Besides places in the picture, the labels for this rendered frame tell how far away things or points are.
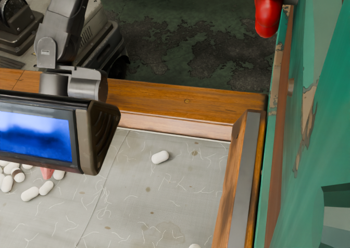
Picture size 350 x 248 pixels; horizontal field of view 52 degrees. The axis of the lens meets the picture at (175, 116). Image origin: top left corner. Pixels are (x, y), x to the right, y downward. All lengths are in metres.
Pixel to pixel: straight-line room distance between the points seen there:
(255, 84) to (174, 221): 1.24
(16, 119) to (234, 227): 0.31
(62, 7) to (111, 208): 0.38
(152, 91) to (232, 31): 1.34
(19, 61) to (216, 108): 0.93
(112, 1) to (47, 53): 1.80
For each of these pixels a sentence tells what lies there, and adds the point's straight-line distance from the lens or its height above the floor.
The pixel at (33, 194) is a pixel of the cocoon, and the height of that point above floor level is 0.76.
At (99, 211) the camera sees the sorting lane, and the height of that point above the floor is 0.74.
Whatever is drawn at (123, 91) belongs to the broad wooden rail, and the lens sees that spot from 0.81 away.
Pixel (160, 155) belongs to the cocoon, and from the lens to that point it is 0.70.
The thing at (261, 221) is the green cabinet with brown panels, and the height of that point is 0.87.
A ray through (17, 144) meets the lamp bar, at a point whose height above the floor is 1.07.
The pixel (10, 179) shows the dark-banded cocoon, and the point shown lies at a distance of 0.79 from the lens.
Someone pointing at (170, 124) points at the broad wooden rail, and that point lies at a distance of 0.74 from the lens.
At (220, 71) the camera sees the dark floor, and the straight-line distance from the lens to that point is 1.86.
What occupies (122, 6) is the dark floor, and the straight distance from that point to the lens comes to 2.40.
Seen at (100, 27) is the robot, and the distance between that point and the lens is 1.64.
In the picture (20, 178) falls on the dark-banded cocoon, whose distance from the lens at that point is 0.78.
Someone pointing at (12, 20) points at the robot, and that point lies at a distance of 1.49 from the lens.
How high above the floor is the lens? 1.35
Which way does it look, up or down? 53 degrees down
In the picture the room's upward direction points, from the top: 12 degrees counter-clockwise
